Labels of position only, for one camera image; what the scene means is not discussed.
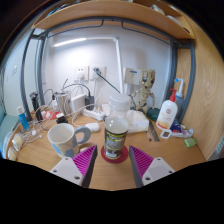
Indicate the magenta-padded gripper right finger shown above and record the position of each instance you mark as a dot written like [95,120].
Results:
[155,170]

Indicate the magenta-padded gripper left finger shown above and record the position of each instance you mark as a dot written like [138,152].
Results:
[68,170]

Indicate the clear bottle with dark label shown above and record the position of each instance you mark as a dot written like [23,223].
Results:
[116,140]

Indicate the white mug with blue pattern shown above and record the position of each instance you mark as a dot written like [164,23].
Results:
[63,140]

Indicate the small white square tag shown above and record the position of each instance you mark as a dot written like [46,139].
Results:
[165,134]

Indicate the metal ruler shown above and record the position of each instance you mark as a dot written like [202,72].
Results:
[154,131]

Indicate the small green box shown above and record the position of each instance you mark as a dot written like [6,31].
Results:
[190,142]

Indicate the white tube with coloured print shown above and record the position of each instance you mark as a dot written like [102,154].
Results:
[183,133]

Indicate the small white oval case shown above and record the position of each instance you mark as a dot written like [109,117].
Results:
[92,126]

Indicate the white soft tissue pack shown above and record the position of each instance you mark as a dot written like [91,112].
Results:
[138,121]

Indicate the small black box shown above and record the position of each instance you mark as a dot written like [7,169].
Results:
[61,119]

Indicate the dark green round container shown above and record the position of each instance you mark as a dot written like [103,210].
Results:
[153,114]

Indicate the white pump bottle red top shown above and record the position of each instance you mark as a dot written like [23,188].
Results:
[166,115]

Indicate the small cream roll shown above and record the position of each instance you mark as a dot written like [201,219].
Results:
[17,141]
[12,154]

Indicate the white power strip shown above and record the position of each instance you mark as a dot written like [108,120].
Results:
[94,114]

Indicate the stainless steel cup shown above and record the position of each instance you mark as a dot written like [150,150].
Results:
[61,103]

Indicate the white rectangular power adapter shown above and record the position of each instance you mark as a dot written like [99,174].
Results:
[77,103]

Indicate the blue tube with white cap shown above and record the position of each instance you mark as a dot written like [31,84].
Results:
[22,120]

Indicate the black charger block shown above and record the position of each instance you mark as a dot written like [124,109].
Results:
[89,102]

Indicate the black electric shaver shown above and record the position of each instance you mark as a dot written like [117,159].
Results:
[36,103]

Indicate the clear spray bottle white top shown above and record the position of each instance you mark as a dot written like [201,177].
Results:
[180,96]

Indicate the bed with teal sheet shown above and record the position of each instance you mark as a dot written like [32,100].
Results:
[5,125]

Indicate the tree creature figurine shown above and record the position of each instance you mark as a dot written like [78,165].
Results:
[145,90]

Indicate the white LED desk lamp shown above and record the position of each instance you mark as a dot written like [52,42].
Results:
[119,66]

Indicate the wooden shelf unit with items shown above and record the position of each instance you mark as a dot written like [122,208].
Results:
[116,11]

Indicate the white box on wall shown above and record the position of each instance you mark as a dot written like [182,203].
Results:
[133,76]

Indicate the dark grey metal desk frame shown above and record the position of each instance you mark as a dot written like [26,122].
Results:
[190,76]

